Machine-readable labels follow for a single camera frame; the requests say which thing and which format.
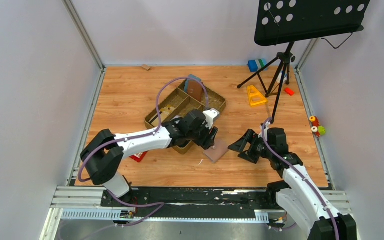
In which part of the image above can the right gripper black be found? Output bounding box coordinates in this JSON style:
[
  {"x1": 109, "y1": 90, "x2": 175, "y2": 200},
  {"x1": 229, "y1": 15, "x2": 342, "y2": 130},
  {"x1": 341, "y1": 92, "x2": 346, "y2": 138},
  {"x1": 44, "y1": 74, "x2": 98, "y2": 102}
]
[{"x1": 228, "y1": 129, "x2": 273, "y2": 164}]

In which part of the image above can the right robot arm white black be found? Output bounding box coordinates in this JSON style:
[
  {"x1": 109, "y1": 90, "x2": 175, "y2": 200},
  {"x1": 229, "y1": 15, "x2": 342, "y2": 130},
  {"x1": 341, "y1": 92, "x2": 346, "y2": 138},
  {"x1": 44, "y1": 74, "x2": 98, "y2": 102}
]
[{"x1": 228, "y1": 127, "x2": 358, "y2": 240}]

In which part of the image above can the blue card wallet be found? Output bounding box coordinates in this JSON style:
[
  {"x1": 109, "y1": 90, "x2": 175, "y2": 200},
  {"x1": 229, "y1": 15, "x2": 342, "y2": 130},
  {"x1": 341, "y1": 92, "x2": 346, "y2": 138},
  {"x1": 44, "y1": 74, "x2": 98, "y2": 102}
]
[{"x1": 183, "y1": 74, "x2": 202, "y2": 93}]

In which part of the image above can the small red block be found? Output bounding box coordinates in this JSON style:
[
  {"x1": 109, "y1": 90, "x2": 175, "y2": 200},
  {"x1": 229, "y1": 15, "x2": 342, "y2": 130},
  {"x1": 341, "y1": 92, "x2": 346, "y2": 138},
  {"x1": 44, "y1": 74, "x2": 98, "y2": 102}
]
[{"x1": 284, "y1": 87, "x2": 295, "y2": 96}]

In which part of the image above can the brown leather wallet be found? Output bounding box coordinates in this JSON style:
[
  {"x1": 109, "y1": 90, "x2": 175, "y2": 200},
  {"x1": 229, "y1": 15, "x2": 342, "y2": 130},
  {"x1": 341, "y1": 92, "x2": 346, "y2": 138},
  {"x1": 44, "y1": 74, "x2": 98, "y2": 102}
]
[{"x1": 186, "y1": 80, "x2": 203, "y2": 102}]

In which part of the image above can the gold card in tray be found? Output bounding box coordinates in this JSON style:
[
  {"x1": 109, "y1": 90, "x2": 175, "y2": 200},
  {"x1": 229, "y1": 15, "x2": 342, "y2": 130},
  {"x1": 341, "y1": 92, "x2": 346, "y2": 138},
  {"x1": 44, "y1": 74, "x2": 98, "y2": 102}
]
[{"x1": 148, "y1": 104, "x2": 176, "y2": 127}]

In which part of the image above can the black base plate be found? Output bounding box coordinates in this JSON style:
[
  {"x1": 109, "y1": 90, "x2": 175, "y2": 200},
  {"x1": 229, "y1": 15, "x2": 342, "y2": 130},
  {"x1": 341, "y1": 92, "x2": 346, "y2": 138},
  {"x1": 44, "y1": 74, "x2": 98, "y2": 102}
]
[{"x1": 100, "y1": 186, "x2": 299, "y2": 220}]

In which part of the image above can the green red toy piece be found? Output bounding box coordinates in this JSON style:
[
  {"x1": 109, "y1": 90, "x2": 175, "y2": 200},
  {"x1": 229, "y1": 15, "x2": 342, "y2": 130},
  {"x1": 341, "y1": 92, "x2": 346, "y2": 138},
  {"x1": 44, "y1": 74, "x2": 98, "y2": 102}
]
[{"x1": 311, "y1": 125, "x2": 326, "y2": 137}]

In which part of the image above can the aluminium frame rail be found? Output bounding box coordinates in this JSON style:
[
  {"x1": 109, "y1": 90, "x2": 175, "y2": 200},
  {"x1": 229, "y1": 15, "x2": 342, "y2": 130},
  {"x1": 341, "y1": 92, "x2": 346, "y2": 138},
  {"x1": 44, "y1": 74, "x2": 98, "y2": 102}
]
[{"x1": 50, "y1": 186, "x2": 352, "y2": 223}]

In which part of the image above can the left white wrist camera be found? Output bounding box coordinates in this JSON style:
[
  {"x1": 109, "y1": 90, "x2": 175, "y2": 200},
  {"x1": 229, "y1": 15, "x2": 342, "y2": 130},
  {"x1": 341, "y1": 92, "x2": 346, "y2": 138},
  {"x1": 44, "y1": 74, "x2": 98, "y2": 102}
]
[{"x1": 202, "y1": 108, "x2": 220, "y2": 129}]

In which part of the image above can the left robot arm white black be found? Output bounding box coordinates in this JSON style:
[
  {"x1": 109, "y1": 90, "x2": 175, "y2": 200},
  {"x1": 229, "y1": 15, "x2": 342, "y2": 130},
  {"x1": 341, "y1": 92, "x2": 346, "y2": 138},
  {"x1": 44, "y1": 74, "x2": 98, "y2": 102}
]
[{"x1": 79, "y1": 108, "x2": 220, "y2": 207}]

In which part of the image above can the black music stand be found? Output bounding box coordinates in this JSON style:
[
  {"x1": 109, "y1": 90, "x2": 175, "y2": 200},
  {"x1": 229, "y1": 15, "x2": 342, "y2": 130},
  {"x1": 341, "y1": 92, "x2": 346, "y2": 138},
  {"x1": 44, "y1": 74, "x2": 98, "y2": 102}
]
[{"x1": 251, "y1": 0, "x2": 370, "y2": 122}]

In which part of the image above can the red box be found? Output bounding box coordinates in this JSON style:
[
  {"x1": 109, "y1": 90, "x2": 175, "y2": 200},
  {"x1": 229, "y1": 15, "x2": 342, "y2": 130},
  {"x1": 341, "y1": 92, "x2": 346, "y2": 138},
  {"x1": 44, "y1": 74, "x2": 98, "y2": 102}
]
[{"x1": 130, "y1": 151, "x2": 148, "y2": 163}]

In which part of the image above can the orange red toy piece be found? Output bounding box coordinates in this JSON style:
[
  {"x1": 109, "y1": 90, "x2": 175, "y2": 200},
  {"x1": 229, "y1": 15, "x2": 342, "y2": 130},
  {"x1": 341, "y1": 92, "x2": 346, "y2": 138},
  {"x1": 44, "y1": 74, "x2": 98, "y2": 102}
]
[{"x1": 309, "y1": 115, "x2": 320, "y2": 127}]

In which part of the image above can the blue green block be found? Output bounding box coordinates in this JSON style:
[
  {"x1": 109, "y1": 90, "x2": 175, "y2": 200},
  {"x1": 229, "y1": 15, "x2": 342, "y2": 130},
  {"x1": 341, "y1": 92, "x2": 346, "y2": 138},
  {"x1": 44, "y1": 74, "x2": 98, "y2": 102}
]
[{"x1": 247, "y1": 58, "x2": 267, "y2": 73}]

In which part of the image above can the pink card holder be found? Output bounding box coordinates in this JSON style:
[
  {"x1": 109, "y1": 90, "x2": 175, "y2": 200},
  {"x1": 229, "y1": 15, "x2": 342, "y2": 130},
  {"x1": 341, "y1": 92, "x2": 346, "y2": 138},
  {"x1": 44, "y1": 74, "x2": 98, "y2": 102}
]
[{"x1": 203, "y1": 139, "x2": 229, "y2": 164}]

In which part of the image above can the small cardboard piece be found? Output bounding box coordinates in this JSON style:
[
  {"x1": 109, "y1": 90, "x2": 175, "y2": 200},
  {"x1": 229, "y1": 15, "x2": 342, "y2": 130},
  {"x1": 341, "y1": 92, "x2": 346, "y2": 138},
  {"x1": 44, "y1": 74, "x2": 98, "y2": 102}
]
[{"x1": 141, "y1": 64, "x2": 151, "y2": 71}]

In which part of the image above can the yellow triangular toy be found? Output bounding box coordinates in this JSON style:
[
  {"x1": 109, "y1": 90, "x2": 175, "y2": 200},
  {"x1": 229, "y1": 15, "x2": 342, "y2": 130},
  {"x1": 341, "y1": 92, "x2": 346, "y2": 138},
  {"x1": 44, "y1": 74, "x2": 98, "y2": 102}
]
[{"x1": 246, "y1": 85, "x2": 268, "y2": 107}]

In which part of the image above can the woven olive divided tray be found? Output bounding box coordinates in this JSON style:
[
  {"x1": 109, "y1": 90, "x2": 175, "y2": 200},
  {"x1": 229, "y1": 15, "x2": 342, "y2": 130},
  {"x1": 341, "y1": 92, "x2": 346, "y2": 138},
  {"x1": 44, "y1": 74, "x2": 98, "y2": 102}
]
[{"x1": 144, "y1": 80, "x2": 227, "y2": 155}]

